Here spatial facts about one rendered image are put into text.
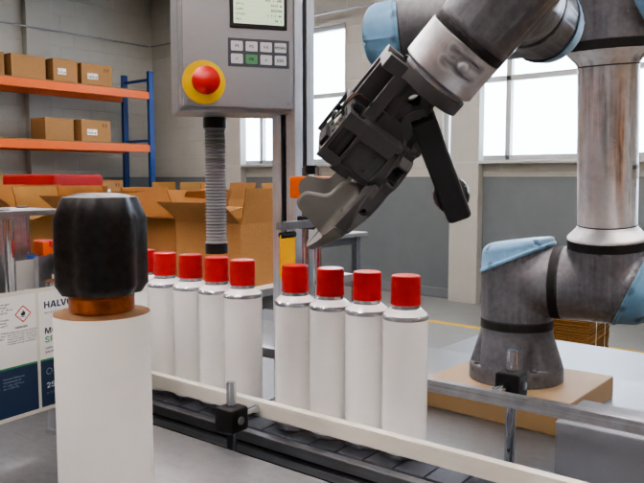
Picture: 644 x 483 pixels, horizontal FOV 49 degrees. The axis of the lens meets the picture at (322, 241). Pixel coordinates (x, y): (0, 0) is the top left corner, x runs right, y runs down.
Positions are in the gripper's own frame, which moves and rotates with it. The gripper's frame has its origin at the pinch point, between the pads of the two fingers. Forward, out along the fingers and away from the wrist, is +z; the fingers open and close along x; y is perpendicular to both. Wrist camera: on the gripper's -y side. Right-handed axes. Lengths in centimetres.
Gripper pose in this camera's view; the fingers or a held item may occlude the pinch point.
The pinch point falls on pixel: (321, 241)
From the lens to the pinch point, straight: 73.7
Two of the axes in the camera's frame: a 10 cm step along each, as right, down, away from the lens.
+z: -6.0, 6.9, 4.0
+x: -0.1, 4.9, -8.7
